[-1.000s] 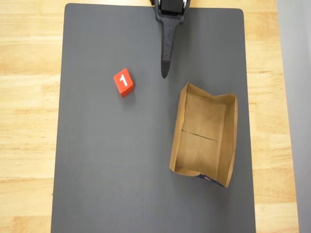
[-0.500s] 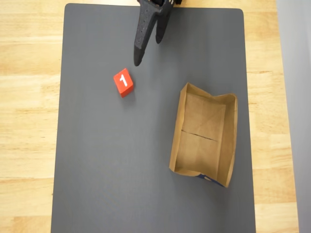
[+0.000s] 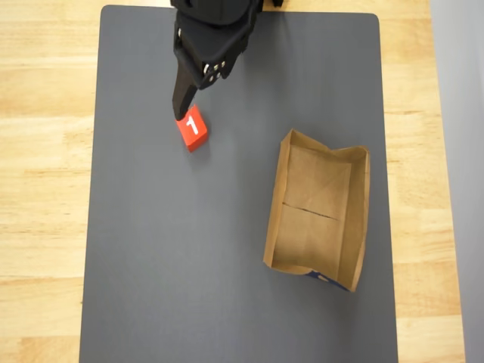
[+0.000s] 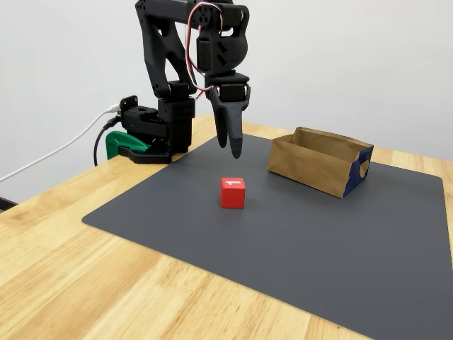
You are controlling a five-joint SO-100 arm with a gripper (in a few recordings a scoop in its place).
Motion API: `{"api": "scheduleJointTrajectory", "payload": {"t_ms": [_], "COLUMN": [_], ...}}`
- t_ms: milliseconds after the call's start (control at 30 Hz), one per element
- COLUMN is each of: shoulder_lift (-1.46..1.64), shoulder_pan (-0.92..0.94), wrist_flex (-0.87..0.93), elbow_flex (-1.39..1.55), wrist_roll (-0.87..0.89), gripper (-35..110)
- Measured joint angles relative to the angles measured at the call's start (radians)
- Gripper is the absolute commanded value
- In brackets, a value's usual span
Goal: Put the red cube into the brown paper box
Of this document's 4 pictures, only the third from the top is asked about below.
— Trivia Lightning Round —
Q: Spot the dark grey rectangular mat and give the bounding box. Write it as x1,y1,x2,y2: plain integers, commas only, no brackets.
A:
78,4,399,363

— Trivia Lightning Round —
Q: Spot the red cube with white numeral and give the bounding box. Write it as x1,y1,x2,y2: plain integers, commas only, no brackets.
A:
175,104,209,154

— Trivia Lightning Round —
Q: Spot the brown paper open box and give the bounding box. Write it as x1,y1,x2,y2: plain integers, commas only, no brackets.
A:
262,128,371,293

